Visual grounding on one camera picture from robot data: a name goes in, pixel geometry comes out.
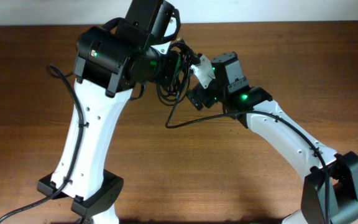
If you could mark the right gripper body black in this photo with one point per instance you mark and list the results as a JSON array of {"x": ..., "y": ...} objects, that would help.
[{"x": 208, "y": 97}]

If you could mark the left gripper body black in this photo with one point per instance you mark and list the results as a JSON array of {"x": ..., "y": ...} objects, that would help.
[{"x": 168, "y": 70}]

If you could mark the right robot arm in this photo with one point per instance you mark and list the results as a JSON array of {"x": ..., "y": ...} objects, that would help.
[{"x": 330, "y": 179}]

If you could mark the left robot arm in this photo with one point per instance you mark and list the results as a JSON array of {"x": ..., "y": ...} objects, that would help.
[{"x": 111, "y": 60}]

